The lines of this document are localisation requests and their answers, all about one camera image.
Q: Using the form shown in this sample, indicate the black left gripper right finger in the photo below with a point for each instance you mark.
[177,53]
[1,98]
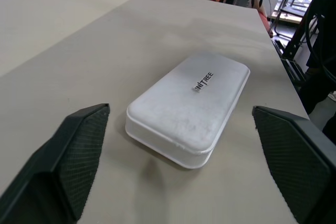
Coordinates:
[299,171]

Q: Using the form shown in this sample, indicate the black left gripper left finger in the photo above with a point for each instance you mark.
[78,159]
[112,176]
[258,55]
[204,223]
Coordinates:
[63,171]

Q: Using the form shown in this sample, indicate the white Unitree case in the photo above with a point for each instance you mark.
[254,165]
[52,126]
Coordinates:
[183,108]

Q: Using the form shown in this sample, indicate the person in black clothes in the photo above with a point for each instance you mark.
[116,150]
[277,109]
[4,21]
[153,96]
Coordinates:
[325,24]

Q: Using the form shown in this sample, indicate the red chair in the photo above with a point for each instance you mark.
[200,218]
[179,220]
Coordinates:
[263,22]

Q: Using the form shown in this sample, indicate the wooden board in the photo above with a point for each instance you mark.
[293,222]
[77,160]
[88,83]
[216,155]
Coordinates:
[287,17]

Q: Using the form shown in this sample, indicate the black metal frame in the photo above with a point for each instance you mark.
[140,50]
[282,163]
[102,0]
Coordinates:
[296,35]

